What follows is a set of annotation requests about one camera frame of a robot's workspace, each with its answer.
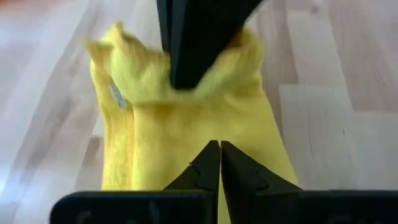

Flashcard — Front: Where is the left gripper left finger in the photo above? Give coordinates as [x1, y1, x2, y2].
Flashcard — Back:
[50, 139, 221, 224]

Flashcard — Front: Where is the yellow microfiber towel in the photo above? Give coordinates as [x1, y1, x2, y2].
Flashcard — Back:
[85, 21, 299, 224]

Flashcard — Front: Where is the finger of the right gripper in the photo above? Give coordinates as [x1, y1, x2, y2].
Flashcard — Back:
[156, 0, 172, 82]
[170, 0, 265, 90]

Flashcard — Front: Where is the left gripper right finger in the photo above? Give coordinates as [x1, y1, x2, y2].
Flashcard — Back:
[220, 140, 398, 224]

